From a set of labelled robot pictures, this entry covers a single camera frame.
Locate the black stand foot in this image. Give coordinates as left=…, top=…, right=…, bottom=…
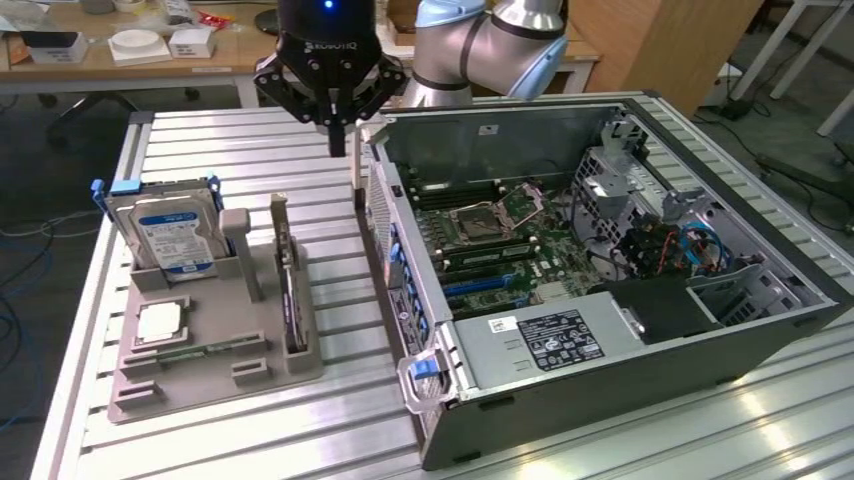
left=754, top=152, right=854, bottom=194

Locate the white round holder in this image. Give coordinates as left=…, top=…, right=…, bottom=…
left=106, top=28, right=175, bottom=67

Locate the red wire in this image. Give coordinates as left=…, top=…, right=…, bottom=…
left=666, top=224, right=689, bottom=274

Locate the white paper sheet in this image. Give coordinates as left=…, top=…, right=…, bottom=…
left=381, top=29, right=417, bottom=62

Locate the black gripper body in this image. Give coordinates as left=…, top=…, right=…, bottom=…
left=275, top=0, right=386, bottom=126

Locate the grey metal disk bay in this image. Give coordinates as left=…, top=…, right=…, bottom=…
left=685, top=248, right=807, bottom=329
left=572, top=115, right=673, bottom=224

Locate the green graphics card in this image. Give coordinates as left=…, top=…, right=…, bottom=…
left=269, top=192, right=314, bottom=352

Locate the green motherboard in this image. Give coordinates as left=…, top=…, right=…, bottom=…
left=405, top=169, right=606, bottom=322

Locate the metal CPU socket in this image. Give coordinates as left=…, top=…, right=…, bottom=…
left=448, top=203, right=513, bottom=247

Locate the black floor device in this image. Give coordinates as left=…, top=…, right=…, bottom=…
left=714, top=98, right=757, bottom=122

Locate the grey parts rack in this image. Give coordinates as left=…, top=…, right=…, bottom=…
left=106, top=207, right=327, bottom=426

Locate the white table frame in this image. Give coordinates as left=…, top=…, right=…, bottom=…
left=730, top=0, right=854, bottom=137

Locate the hard disk with blue bracket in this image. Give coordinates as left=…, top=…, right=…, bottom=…
left=89, top=173, right=227, bottom=287

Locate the black open PC case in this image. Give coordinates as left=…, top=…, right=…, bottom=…
left=349, top=88, right=854, bottom=474

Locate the green RAM stick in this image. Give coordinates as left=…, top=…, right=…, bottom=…
left=441, top=238, right=541, bottom=272
left=154, top=335, right=263, bottom=365

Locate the black chair base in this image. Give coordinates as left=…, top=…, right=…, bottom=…
left=46, top=92, right=146, bottom=147

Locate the metal socket cover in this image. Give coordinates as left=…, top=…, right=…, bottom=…
left=494, top=180, right=548, bottom=222

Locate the long black expansion slot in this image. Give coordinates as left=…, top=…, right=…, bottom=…
left=440, top=264, right=502, bottom=282

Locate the blue wire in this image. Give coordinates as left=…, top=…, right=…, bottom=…
left=678, top=221, right=734, bottom=275

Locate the wooden cabinet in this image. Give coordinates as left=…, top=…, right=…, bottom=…
left=566, top=0, right=766, bottom=109

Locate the silver CPU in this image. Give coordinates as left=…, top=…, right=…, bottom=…
left=133, top=302, right=187, bottom=345

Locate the grey power supply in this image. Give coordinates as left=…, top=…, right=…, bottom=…
left=434, top=292, right=648, bottom=392

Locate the black RAM slot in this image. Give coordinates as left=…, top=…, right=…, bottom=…
left=412, top=178, right=500, bottom=194
left=416, top=191, right=502, bottom=207
left=413, top=185, right=501, bottom=200
left=418, top=198, right=504, bottom=213

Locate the blue expansion slot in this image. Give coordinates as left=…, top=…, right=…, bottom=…
left=442, top=272, right=517, bottom=297

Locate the white box with black lid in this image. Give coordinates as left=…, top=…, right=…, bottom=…
left=18, top=30, right=90, bottom=65

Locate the small white box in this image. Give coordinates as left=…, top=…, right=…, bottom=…
left=166, top=27, right=219, bottom=60

